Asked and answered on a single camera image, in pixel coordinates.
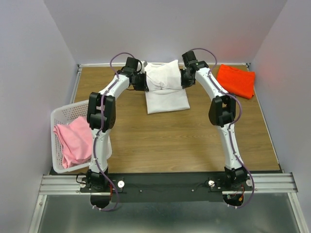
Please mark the pink t-shirt in basket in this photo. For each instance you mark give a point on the pink t-shirt in basket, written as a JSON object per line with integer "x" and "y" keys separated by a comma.
{"x": 76, "y": 142}

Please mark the aluminium front rail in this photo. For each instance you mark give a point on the aluminium front rail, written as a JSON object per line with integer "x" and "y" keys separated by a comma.
{"x": 264, "y": 183}

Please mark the folded orange t-shirt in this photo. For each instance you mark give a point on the folded orange t-shirt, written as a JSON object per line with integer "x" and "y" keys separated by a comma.
{"x": 237, "y": 81}

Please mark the white t-shirt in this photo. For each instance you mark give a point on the white t-shirt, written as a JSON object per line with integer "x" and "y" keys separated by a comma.
{"x": 165, "y": 92}

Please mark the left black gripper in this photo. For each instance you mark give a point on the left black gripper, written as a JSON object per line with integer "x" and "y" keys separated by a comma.
{"x": 143, "y": 87}

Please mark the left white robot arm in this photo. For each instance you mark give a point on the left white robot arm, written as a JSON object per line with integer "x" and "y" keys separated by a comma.
{"x": 101, "y": 116}

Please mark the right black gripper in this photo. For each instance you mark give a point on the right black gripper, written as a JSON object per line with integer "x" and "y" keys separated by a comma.
{"x": 184, "y": 83}

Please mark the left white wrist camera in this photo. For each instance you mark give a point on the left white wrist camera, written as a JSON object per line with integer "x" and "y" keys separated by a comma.
{"x": 143, "y": 64}

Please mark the white plastic laundry basket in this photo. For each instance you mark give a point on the white plastic laundry basket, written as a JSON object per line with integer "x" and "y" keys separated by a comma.
{"x": 65, "y": 115}

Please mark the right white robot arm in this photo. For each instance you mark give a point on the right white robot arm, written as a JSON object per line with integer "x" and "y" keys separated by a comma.
{"x": 222, "y": 114}

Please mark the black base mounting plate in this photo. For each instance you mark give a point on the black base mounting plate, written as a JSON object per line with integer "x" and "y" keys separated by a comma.
{"x": 164, "y": 187}

